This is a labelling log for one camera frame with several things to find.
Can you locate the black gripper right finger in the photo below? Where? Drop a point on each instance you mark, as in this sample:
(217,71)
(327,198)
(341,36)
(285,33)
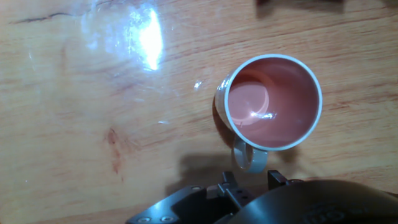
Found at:
(276,180)

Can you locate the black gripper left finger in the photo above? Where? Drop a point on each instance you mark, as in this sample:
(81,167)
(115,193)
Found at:
(186,205)

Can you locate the beige cup pink inside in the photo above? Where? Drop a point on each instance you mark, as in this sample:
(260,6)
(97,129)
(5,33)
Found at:
(273,102)

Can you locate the orange wooden board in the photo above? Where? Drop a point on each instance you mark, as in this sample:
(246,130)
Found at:
(93,109)

